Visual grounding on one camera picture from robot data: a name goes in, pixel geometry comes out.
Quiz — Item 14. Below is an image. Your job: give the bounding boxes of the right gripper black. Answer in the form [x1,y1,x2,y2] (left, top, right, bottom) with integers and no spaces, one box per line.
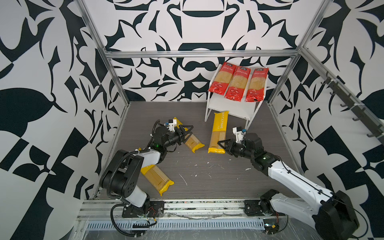
[218,138,256,161]

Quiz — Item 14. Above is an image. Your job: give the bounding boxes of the yellow spaghetti bag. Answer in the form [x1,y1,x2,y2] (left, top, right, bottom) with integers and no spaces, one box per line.
[141,165,175,196]
[208,111,229,154]
[185,134,205,153]

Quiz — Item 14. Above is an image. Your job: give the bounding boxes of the red spaghetti bag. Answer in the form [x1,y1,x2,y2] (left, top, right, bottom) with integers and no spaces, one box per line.
[245,68,269,102]
[209,62,238,96]
[225,66,251,102]

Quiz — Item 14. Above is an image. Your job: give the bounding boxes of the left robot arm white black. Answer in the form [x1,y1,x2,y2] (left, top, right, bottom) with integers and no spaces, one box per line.
[99,123,194,208]

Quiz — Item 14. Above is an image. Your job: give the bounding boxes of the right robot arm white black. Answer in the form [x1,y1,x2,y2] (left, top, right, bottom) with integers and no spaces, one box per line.
[218,132,360,240]

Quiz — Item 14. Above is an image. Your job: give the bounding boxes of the white two-tier shelf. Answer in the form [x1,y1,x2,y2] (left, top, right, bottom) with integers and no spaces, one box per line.
[204,83,264,130]

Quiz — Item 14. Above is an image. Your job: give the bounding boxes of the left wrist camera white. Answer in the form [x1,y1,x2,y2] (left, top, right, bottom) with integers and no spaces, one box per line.
[165,119,177,133]

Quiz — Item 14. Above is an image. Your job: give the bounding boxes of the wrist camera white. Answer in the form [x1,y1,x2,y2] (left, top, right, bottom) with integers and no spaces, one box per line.
[165,119,177,133]
[233,127,247,144]

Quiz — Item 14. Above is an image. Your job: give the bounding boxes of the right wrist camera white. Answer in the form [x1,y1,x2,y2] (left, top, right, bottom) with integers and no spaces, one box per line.
[233,127,247,144]

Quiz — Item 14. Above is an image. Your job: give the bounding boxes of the black corrugated cable hose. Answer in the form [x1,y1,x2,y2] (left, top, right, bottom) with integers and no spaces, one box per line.
[107,119,161,238]

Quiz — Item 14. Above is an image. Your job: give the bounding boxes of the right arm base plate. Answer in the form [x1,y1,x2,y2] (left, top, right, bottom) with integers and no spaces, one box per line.
[244,200,286,217]

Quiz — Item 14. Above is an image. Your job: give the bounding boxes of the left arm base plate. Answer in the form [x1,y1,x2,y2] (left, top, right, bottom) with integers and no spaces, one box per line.
[122,201,165,218]

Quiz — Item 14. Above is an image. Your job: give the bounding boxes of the aluminium front rail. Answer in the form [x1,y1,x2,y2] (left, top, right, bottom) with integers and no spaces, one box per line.
[77,197,331,220]

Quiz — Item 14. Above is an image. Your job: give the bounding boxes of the white cable duct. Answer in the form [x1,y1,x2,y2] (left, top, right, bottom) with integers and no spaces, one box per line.
[87,219,265,231]

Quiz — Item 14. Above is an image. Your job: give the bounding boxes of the wall hook rack grey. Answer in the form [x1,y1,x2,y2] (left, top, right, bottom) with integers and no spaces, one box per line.
[322,71,384,145]

